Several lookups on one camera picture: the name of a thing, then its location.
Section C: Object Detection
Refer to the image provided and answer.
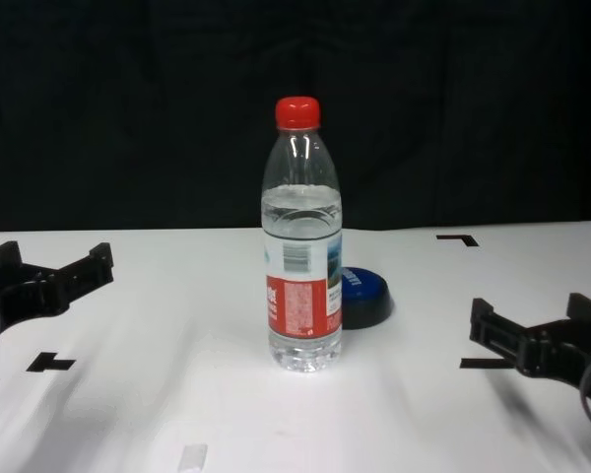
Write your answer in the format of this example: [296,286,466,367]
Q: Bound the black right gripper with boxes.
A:
[470,292,591,388]

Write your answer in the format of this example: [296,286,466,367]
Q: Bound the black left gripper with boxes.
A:
[0,240,114,341]

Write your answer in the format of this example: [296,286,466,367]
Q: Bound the dark blue round lid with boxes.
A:
[341,265,394,330]

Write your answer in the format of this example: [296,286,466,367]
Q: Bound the clear water bottle red cap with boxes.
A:
[259,96,345,373]

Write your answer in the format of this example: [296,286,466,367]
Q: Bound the short black T tape mark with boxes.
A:
[27,352,76,372]

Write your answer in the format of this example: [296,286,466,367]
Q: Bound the black backdrop curtain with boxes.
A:
[0,0,591,236]

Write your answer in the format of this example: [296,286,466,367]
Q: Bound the clear tape piece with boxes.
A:
[180,443,209,470]

